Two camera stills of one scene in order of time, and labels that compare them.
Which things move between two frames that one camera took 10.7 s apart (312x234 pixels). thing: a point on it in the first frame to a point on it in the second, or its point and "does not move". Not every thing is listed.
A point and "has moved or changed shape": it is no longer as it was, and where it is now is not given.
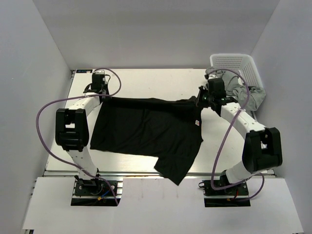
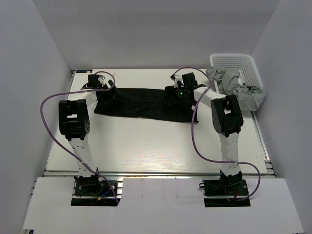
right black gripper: (200, 103) to (170, 90)
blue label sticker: (84, 71) does not move
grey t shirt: (236, 89) does not move
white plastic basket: (243, 62) does not move
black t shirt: (169, 130) has moved or changed shape
